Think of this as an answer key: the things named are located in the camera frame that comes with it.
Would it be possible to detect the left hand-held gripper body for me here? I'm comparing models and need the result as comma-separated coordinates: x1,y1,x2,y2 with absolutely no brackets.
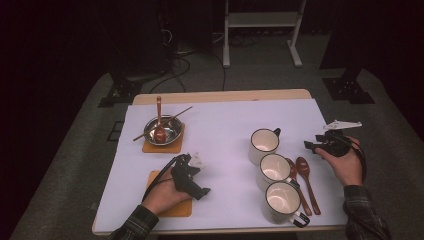
170,152,207,195

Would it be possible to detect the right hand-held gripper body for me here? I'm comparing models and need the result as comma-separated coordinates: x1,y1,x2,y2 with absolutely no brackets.
314,119,363,158

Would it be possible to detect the bamboo trivet with cutouts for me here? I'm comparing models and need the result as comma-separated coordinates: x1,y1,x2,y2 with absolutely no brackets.
146,170,194,218
141,123,186,155

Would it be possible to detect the stainless steel bowl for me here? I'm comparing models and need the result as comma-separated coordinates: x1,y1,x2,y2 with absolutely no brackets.
143,114,184,147

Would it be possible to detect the person's right hand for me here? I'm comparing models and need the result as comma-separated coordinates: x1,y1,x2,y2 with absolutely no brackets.
314,136,364,188

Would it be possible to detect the person's left hand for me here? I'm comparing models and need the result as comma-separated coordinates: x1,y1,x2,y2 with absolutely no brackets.
141,168,197,216

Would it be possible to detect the white mug with black rim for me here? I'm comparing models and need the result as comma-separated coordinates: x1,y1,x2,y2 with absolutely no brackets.
248,127,282,167
256,153,301,192
261,181,311,229

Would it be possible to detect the black metal stand base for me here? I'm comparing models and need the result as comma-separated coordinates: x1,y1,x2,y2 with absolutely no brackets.
98,74,144,108
322,68,376,105

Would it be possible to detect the white metal stand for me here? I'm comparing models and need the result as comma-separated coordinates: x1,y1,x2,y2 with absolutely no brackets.
222,0,308,69

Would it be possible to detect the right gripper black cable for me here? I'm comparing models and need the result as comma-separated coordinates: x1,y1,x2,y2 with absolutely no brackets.
346,136,368,184

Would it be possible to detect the black floor cable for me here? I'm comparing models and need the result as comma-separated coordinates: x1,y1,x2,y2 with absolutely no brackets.
213,53,228,92

